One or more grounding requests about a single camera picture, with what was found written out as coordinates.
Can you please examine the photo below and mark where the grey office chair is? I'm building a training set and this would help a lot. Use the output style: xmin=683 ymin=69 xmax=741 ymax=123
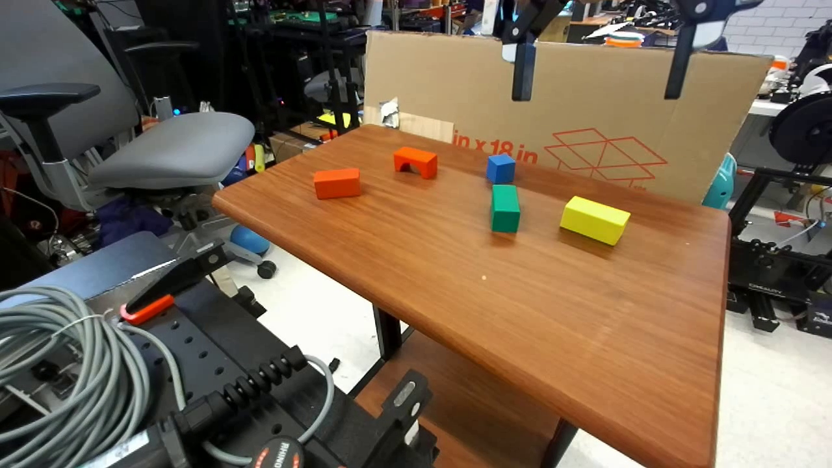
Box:
xmin=0 ymin=0 xmax=259 ymax=225

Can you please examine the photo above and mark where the orange rectangular block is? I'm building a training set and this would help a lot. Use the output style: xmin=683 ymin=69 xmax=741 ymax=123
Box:
xmin=311 ymin=164 xmax=364 ymax=204

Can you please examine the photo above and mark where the green rectangular block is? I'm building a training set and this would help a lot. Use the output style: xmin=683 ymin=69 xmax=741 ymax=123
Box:
xmin=488 ymin=182 xmax=524 ymax=234

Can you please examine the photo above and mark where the dark background shelving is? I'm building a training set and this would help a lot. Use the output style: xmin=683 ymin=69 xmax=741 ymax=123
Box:
xmin=225 ymin=0 xmax=368 ymax=145

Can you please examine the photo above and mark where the printed cardboard box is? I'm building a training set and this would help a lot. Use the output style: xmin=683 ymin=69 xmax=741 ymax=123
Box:
xmin=362 ymin=30 xmax=774 ymax=212

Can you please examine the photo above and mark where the light grey cable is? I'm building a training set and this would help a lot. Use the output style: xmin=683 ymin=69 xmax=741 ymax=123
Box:
xmin=203 ymin=352 xmax=338 ymax=468

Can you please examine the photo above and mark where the black equipment stand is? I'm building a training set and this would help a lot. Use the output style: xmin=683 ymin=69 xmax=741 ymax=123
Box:
xmin=724 ymin=21 xmax=832 ymax=344

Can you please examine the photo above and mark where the black perforated breadboard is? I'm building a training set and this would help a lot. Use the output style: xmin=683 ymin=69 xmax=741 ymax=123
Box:
xmin=0 ymin=277 xmax=412 ymax=468

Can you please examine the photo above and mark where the wooden lower shelf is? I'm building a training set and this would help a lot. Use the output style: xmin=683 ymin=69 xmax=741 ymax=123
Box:
xmin=350 ymin=331 xmax=567 ymax=468

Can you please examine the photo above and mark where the black table leg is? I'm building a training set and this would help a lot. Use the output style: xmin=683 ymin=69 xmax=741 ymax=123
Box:
xmin=538 ymin=418 xmax=579 ymax=468
xmin=372 ymin=303 xmax=406 ymax=364

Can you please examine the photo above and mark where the yellow rectangular block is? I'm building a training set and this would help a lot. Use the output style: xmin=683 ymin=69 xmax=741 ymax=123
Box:
xmin=557 ymin=195 xmax=633 ymax=249

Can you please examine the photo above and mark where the blue flat panel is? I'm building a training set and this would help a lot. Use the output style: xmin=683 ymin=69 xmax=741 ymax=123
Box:
xmin=11 ymin=230 xmax=221 ymax=311

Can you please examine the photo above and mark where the grey cable bundle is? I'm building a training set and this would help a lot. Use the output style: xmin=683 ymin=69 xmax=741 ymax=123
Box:
xmin=0 ymin=283 xmax=189 ymax=468

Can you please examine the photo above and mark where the orange arch block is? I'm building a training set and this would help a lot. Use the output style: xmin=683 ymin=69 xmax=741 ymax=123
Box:
xmin=390 ymin=144 xmax=441 ymax=182

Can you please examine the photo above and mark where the blue cube block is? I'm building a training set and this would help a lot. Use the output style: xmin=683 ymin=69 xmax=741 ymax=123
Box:
xmin=484 ymin=155 xmax=516 ymax=187

